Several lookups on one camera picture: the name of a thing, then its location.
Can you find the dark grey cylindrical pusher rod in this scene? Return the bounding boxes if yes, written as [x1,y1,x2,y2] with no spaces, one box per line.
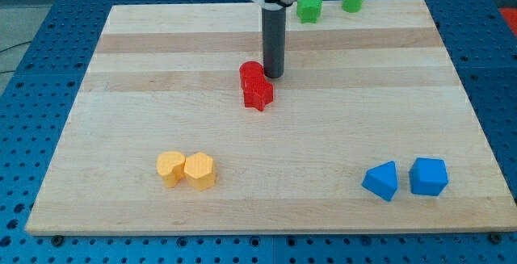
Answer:
[262,8,286,78]

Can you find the green star block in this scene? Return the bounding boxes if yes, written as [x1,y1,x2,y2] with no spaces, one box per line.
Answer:
[296,0,323,23]

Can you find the red star block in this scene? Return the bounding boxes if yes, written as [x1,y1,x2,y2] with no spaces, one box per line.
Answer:
[243,78,274,111]

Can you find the red cylinder block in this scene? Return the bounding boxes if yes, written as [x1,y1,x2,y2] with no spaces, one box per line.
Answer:
[239,61,264,90]

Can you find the light wooden board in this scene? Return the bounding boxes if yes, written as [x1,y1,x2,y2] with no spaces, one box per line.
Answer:
[26,0,516,236]

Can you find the yellow hexagon block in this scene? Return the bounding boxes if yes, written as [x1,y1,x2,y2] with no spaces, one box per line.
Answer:
[184,152,216,191]

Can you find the yellow heart block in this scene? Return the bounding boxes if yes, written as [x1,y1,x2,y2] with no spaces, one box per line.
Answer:
[156,151,186,188]

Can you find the blue triangle block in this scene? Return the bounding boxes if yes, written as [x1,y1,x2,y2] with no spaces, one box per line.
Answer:
[362,161,398,202]

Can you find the blue cube block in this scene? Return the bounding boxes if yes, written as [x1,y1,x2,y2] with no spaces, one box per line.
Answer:
[409,157,448,196]

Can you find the black cable on floor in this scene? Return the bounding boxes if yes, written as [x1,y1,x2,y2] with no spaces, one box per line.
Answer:
[0,40,32,75]

